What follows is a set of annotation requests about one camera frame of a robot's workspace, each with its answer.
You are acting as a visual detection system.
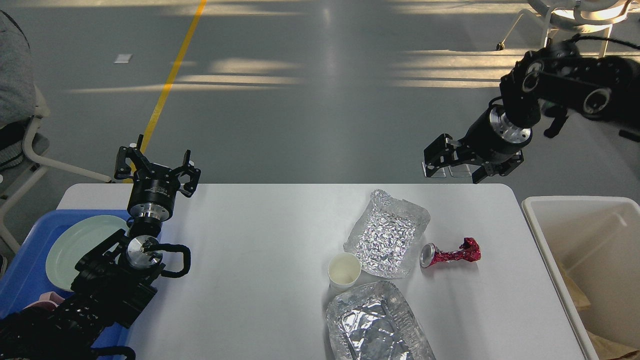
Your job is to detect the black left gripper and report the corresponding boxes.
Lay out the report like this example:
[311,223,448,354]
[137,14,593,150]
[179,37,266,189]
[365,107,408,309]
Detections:
[113,134,202,222]

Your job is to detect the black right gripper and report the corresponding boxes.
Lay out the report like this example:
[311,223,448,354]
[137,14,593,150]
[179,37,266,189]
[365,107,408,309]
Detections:
[423,105,533,184]

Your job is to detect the crushed red soda can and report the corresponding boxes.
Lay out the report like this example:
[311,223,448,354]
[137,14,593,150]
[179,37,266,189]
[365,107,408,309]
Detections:
[419,237,482,268]

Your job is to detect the light green plate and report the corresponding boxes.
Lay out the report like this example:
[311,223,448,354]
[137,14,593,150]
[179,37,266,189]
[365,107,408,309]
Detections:
[45,214,127,292]

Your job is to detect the pink mug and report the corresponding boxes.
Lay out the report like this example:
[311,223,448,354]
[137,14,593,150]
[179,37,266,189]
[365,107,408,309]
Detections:
[23,291,66,312]

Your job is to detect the brown paper bag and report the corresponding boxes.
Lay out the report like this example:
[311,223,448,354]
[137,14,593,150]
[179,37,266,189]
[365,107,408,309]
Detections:
[553,258,640,360]

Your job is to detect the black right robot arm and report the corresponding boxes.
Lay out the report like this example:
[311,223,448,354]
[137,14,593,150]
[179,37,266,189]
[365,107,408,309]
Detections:
[422,35,639,183]

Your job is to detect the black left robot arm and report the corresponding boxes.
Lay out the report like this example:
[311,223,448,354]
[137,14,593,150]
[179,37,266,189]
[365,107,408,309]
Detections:
[1,135,201,360]

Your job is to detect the clear floor plate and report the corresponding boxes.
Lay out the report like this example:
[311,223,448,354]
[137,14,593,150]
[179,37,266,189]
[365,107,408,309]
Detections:
[448,164,474,178]
[422,162,447,178]

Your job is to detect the crumpled foil upper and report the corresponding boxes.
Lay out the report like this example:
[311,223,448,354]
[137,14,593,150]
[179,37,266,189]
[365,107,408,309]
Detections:
[343,189,431,279]

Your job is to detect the white floor marker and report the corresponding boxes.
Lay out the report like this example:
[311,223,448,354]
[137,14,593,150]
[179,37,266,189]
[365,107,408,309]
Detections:
[113,54,133,64]

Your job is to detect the white chair left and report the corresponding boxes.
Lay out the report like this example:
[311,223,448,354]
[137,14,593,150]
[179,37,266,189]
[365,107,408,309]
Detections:
[0,86,114,255]

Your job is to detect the white plastic bin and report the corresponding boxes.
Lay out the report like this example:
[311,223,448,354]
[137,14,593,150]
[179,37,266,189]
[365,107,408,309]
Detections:
[522,196,640,360]

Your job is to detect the person in grey sweater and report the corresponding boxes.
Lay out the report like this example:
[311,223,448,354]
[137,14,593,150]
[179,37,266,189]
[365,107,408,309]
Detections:
[0,11,36,171]

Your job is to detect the white paper cup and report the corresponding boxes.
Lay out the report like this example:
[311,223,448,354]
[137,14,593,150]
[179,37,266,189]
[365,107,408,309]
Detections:
[327,251,362,290]

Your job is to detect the blue plastic tray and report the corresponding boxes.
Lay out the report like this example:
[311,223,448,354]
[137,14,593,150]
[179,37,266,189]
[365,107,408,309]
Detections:
[0,209,151,360]

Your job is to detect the white office chair right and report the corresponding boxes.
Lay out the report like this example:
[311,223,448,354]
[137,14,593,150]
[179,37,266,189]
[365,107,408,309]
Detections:
[495,0,633,51]

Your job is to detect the foil container lower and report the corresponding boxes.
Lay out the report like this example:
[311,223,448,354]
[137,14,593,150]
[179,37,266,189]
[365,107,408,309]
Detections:
[326,280,436,360]

